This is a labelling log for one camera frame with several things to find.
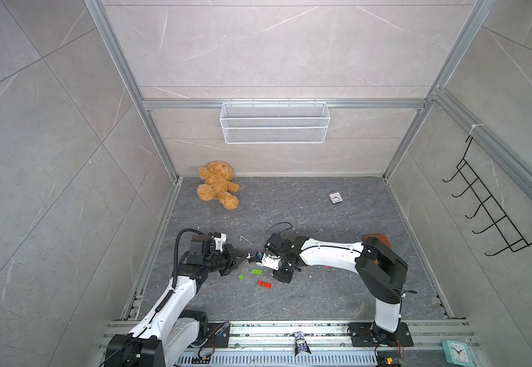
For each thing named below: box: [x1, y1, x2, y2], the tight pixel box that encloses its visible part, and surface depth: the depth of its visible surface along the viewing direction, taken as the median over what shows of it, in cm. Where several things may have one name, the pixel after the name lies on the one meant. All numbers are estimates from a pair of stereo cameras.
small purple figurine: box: [293, 331, 312, 357], surface depth 71 cm
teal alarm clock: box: [441, 339, 477, 367], surface depth 70 cm
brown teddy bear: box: [196, 160, 241, 211], surface depth 109 cm
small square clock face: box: [328, 191, 344, 205], surface depth 112 cm
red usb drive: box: [256, 279, 273, 290], surface depth 85 cm
